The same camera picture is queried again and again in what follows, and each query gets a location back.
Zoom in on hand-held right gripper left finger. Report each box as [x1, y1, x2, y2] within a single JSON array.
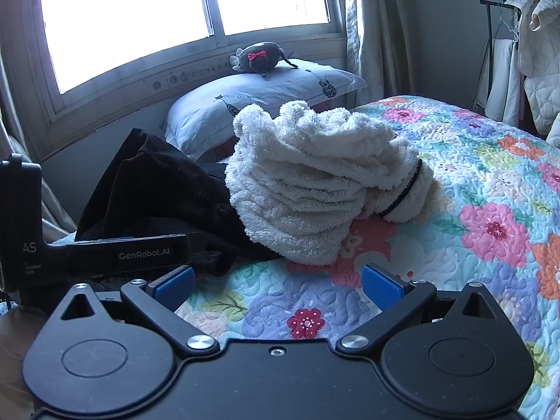
[[50, 266, 219, 357]]

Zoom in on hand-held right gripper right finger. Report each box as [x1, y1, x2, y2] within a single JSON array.
[[335, 264, 504, 355]]

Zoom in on black pants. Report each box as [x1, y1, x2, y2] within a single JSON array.
[[74, 128, 281, 276]]

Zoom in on white fluffy fleece garment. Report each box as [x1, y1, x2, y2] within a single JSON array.
[[224, 100, 438, 267]]

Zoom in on black clothes rack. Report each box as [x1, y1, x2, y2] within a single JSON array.
[[472, 0, 526, 114]]

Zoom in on beige curtain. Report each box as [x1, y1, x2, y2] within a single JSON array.
[[0, 52, 77, 237], [345, 0, 416, 106]]

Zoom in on floral quilted bedspread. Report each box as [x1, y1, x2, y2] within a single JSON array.
[[175, 94, 560, 420]]

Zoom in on cat print pillow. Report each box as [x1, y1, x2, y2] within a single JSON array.
[[165, 58, 368, 160]]

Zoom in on white hanging garment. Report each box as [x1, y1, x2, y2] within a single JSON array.
[[475, 37, 523, 130]]

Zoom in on grey plush toy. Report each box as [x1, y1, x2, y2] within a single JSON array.
[[230, 41, 299, 78]]

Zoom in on window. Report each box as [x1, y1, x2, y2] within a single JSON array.
[[9, 0, 351, 149]]

